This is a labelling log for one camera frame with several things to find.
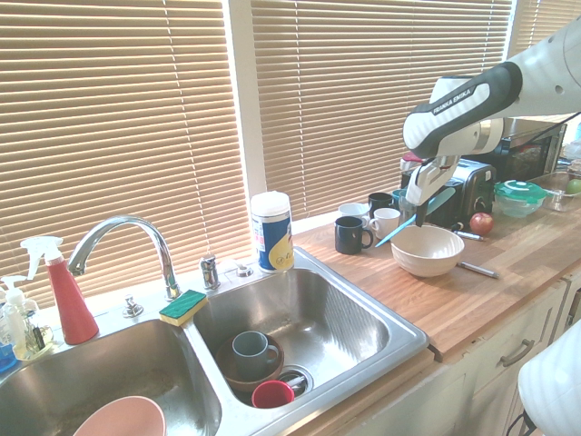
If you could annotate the pink bowl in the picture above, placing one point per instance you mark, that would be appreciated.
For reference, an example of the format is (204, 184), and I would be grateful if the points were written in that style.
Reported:
(122, 418)

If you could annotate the silver utensil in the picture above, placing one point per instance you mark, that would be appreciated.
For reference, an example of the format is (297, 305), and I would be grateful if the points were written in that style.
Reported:
(479, 270)

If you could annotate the clear plastic tray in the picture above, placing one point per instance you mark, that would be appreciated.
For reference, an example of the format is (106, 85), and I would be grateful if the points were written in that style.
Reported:
(556, 197)

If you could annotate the sink drain strainer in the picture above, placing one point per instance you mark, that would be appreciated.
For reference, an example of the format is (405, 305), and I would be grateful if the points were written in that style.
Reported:
(302, 379)

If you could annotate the large black mug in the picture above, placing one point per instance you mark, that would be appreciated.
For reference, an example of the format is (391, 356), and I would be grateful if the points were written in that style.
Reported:
(349, 236)

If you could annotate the blue dish soap bottle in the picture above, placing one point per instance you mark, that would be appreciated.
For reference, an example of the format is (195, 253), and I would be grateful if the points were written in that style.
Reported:
(4, 359)

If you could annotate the white window frame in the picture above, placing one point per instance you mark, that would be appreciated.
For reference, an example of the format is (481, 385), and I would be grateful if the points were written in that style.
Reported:
(247, 113)

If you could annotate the brown wooden bowl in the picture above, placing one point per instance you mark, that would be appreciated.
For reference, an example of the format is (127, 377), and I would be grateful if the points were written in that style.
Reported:
(236, 383)

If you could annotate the grey blue mug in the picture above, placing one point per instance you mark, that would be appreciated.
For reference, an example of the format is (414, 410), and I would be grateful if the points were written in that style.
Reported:
(249, 354)

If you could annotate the white blue wipes canister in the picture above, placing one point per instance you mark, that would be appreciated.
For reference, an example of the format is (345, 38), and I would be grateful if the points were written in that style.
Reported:
(272, 236)

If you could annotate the narrow wooden window blind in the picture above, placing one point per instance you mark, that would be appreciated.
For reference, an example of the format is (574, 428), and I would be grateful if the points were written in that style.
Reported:
(531, 22)

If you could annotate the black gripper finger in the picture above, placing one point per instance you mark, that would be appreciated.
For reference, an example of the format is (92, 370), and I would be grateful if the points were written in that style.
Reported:
(422, 214)

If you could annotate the chrome gooseneck faucet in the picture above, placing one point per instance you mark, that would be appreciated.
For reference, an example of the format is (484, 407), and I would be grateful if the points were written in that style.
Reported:
(159, 240)

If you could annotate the red cup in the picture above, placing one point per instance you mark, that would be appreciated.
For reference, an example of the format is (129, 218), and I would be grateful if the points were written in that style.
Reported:
(272, 395)

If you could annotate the teal knife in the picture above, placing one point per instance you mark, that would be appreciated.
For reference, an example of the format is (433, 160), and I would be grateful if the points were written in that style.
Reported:
(395, 232)

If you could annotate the clear drinking glass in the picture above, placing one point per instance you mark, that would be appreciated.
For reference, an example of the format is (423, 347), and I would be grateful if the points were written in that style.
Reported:
(406, 211)

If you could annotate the teal cup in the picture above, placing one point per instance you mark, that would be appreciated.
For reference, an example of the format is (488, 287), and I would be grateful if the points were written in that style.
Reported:
(397, 194)

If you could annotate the red spray bottle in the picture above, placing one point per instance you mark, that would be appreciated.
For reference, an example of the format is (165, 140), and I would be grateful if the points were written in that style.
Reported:
(72, 309)

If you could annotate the clear bottle yellow liquid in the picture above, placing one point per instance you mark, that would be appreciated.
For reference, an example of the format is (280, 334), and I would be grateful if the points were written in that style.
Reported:
(38, 338)

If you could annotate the red apple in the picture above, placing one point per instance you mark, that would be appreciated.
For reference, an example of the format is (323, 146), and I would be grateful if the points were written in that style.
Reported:
(482, 223)

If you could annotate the chrome sink knob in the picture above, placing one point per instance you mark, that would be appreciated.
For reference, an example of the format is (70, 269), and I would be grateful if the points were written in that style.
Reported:
(132, 308)

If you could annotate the chrome sink sprayer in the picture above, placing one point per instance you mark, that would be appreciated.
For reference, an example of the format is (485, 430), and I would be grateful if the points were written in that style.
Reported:
(209, 272)

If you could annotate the clear pump soap dispenser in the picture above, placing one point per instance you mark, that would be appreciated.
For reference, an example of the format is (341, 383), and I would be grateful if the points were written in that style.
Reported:
(13, 313)

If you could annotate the green apple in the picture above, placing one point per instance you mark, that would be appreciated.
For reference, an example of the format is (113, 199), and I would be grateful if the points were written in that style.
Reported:
(574, 186)

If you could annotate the silver pen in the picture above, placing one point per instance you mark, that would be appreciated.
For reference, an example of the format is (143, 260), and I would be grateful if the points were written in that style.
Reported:
(469, 235)

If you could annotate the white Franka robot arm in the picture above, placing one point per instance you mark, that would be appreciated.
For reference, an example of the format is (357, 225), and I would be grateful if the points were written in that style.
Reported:
(454, 113)

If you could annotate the wide wooden window blind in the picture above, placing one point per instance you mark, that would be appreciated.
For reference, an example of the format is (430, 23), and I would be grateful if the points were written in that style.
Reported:
(340, 91)
(113, 136)

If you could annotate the green yellow sponge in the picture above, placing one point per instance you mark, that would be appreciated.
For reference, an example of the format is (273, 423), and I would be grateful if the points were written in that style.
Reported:
(184, 308)

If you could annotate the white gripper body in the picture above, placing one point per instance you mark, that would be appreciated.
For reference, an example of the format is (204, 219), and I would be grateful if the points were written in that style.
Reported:
(424, 181)

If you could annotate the small chrome sink cap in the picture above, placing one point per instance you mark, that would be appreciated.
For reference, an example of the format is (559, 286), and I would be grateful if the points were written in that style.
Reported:
(244, 271)

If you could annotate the black microwave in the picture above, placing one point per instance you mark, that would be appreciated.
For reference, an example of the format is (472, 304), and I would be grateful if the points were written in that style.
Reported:
(531, 159)

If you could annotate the cream kitchen cabinet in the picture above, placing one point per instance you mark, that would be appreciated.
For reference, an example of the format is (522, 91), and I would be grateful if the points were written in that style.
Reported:
(476, 386)

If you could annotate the white mug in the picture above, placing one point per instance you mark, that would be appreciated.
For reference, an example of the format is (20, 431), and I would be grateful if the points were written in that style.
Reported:
(353, 210)
(386, 222)

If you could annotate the stainless steel double sink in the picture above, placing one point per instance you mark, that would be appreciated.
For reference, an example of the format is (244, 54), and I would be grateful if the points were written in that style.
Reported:
(318, 327)

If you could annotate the black silver toaster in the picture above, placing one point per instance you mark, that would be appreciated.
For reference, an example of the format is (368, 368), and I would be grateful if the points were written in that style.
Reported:
(474, 191)

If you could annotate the green lid food container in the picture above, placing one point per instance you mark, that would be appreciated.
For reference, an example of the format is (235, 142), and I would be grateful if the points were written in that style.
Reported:
(519, 193)

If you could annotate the small black mug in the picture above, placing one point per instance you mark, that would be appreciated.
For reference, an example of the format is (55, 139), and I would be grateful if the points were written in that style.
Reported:
(380, 201)

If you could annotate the cream ribbed bowl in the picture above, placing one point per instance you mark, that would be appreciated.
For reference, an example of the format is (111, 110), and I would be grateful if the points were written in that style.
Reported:
(426, 259)

